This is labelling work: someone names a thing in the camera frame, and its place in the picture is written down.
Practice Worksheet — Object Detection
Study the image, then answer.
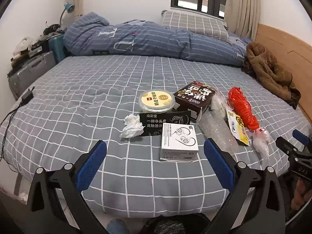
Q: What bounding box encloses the person's right hand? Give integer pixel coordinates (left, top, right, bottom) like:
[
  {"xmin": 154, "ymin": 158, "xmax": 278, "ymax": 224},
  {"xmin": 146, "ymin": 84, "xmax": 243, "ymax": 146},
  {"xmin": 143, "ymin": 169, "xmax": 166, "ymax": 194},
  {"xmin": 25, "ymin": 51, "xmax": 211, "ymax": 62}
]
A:
[{"xmin": 291, "ymin": 179, "xmax": 312, "ymax": 209}]

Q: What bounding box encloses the round yellow pudding cup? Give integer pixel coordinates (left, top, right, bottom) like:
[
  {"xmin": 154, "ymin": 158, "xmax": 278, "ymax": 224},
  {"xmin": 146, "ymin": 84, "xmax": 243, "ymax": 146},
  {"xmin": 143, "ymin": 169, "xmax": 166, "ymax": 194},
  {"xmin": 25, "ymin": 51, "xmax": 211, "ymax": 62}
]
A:
[{"xmin": 138, "ymin": 90, "xmax": 177, "ymax": 114}]

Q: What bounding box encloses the blue checked quilt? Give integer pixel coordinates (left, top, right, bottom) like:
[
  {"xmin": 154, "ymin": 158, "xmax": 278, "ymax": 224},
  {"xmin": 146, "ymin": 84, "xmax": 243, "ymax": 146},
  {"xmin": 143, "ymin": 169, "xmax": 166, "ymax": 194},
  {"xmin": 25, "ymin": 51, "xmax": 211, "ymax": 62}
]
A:
[{"xmin": 63, "ymin": 12, "xmax": 253, "ymax": 67}]

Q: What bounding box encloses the yellow white snack packet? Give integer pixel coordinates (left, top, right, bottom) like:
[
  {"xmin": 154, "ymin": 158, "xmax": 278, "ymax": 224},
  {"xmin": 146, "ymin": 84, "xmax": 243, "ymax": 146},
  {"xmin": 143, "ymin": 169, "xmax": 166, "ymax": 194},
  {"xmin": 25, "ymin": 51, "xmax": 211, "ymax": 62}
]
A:
[{"xmin": 225, "ymin": 106, "xmax": 249, "ymax": 147}]

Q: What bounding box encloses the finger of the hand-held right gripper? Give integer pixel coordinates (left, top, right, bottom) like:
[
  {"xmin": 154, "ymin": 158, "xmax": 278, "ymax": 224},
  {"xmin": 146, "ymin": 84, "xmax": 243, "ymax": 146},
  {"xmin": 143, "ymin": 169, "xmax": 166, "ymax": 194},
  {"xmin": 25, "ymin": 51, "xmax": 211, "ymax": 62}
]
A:
[
  {"xmin": 292, "ymin": 129, "xmax": 312, "ymax": 149},
  {"xmin": 276, "ymin": 136, "xmax": 310, "ymax": 160}
]

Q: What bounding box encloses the black bag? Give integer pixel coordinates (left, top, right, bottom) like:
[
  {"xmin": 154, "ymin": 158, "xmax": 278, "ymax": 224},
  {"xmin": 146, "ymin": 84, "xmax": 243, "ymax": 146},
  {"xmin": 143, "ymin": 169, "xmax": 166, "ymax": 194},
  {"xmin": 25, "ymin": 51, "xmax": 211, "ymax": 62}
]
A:
[{"xmin": 43, "ymin": 24, "xmax": 61, "ymax": 35}]

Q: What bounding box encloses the dark brown carton box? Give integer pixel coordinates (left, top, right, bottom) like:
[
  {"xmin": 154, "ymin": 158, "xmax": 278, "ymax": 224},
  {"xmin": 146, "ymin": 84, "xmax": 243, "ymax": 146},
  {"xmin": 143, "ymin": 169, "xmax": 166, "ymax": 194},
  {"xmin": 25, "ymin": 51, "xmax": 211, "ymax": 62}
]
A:
[{"xmin": 174, "ymin": 80, "xmax": 217, "ymax": 121}]

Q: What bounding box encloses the teal suitcase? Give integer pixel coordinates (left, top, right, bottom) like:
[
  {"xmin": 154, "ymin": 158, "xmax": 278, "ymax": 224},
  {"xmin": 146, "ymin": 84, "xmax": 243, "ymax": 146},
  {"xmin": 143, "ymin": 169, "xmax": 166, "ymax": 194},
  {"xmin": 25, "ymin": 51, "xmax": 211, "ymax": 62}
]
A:
[{"xmin": 48, "ymin": 34, "xmax": 67, "ymax": 65}]

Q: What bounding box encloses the trash bin with black liner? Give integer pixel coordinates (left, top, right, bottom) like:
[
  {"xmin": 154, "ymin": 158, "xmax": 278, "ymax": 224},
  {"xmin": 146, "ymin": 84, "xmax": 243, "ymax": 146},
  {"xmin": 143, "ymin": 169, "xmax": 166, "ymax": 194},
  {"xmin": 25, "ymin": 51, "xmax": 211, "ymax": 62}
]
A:
[{"xmin": 144, "ymin": 213, "xmax": 212, "ymax": 234}]

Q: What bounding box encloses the grey checked pillow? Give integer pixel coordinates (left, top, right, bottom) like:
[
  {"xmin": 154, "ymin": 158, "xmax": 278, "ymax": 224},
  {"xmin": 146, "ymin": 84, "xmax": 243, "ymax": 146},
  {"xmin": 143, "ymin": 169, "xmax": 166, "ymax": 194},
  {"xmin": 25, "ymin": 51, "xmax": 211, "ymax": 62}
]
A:
[{"xmin": 161, "ymin": 10, "xmax": 230, "ymax": 41}]

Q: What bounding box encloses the red plastic bag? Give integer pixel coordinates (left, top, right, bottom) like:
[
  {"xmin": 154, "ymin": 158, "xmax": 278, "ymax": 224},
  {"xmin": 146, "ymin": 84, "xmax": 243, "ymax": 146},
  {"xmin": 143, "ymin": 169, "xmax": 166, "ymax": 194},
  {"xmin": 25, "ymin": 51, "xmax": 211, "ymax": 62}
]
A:
[{"xmin": 228, "ymin": 87, "xmax": 259, "ymax": 130}]

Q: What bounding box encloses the white earphone box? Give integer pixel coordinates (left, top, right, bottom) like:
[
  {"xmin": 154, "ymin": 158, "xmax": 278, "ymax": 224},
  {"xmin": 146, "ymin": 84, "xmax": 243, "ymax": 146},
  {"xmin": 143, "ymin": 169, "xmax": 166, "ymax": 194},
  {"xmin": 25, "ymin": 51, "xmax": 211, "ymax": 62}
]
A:
[{"xmin": 160, "ymin": 122, "xmax": 199, "ymax": 162}]

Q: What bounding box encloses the clear bubble wrap bag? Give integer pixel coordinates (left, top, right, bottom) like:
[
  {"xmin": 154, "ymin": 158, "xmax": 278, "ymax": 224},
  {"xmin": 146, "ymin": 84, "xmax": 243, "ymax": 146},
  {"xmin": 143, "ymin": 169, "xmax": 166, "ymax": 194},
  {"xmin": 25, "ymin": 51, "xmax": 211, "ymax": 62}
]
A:
[{"xmin": 197, "ymin": 110, "xmax": 240, "ymax": 156}]

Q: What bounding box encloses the grey suitcase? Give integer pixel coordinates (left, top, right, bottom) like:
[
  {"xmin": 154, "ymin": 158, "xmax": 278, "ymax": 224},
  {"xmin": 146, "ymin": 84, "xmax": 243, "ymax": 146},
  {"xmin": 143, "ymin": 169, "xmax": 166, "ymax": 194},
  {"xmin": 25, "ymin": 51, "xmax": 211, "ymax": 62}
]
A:
[{"xmin": 8, "ymin": 51, "xmax": 57, "ymax": 100}]

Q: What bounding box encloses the crumpled clear plastic wrap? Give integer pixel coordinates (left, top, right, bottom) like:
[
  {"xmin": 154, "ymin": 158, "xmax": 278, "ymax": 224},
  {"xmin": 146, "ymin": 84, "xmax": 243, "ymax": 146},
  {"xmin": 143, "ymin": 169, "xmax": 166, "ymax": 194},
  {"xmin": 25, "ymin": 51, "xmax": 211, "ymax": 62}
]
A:
[{"xmin": 252, "ymin": 128, "xmax": 272, "ymax": 160}]

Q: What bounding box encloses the blue desk lamp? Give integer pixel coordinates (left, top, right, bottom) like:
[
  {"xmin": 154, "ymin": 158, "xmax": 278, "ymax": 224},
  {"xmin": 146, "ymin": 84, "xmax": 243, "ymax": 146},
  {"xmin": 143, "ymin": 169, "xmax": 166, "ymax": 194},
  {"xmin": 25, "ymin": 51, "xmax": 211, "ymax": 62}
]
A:
[{"xmin": 60, "ymin": 2, "xmax": 75, "ymax": 30}]

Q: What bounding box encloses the blue slipper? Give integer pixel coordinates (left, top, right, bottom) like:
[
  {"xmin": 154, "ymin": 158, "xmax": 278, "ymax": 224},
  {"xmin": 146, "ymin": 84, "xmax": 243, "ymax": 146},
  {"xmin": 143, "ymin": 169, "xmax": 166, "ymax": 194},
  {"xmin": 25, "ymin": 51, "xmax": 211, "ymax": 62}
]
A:
[{"xmin": 107, "ymin": 219, "xmax": 129, "ymax": 234}]

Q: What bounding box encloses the black wet wipe sachet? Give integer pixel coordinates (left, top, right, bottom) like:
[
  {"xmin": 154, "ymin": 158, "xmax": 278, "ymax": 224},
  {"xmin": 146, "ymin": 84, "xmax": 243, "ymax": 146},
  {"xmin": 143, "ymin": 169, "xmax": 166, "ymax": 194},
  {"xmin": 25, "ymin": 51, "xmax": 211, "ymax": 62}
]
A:
[{"xmin": 139, "ymin": 110, "xmax": 192, "ymax": 137}]

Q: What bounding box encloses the black charger with cable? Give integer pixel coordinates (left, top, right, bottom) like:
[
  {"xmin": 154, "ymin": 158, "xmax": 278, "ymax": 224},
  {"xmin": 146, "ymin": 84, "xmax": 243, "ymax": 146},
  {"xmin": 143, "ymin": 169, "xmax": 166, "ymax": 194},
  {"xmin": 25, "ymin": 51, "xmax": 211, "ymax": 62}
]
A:
[{"xmin": 0, "ymin": 85, "xmax": 35, "ymax": 161}]

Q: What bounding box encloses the white tissue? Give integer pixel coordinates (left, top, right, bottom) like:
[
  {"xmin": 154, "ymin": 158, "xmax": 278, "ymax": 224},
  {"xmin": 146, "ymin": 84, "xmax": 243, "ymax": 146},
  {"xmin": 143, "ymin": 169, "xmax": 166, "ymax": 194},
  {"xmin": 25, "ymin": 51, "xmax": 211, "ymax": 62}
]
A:
[{"xmin": 119, "ymin": 114, "xmax": 145, "ymax": 138}]

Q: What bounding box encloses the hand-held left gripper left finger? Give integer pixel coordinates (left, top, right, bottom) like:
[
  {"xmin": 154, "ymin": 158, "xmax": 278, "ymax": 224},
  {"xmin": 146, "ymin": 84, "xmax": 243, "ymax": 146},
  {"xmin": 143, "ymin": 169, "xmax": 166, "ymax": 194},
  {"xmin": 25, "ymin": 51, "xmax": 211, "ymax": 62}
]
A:
[{"xmin": 27, "ymin": 140, "xmax": 115, "ymax": 234}]

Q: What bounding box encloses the brown jacket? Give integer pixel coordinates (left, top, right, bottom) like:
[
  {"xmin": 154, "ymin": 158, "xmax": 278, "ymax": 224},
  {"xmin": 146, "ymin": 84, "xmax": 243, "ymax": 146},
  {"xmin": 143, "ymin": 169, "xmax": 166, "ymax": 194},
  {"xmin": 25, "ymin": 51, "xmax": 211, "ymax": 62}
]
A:
[{"xmin": 241, "ymin": 41, "xmax": 301, "ymax": 110}]

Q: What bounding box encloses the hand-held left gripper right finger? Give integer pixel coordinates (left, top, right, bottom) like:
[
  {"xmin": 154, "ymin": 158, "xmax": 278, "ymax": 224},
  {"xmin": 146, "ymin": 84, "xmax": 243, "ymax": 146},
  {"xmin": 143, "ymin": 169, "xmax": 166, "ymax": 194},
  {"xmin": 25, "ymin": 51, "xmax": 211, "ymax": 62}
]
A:
[{"xmin": 202, "ymin": 138, "xmax": 285, "ymax": 234}]

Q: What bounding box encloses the wide beige curtain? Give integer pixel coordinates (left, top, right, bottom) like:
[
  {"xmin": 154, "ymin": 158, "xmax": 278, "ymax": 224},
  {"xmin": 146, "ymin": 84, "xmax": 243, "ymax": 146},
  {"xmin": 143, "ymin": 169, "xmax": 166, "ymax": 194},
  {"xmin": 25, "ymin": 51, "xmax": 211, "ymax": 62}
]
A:
[{"xmin": 224, "ymin": 0, "xmax": 262, "ymax": 39}]

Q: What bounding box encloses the white crumpled bag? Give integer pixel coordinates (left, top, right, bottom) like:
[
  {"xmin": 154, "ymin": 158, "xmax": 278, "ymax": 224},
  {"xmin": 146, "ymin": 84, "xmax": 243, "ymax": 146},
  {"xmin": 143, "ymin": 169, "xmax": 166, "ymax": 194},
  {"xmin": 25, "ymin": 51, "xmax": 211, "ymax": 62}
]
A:
[{"xmin": 13, "ymin": 37, "xmax": 33, "ymax": 54}]

